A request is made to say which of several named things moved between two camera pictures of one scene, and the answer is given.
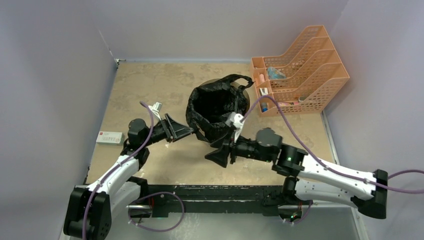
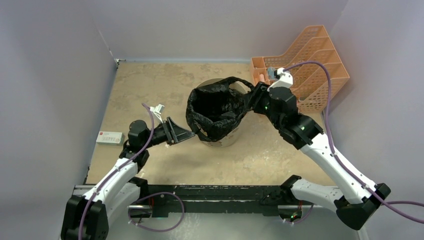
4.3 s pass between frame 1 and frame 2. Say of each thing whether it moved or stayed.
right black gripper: moved
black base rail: stayed
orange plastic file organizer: stayed
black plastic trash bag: stayed
